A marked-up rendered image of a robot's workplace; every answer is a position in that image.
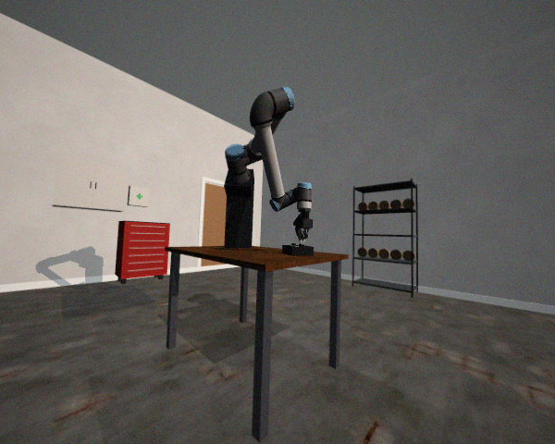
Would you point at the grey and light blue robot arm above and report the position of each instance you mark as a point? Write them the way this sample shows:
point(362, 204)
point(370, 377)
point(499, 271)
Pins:
point(263, 113)

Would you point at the black lighting desk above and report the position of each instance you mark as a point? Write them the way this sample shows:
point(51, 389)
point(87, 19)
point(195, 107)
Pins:
point(294, 249)

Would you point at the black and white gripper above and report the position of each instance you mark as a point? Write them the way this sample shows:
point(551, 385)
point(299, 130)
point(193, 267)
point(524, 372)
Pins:
point(306, 224)

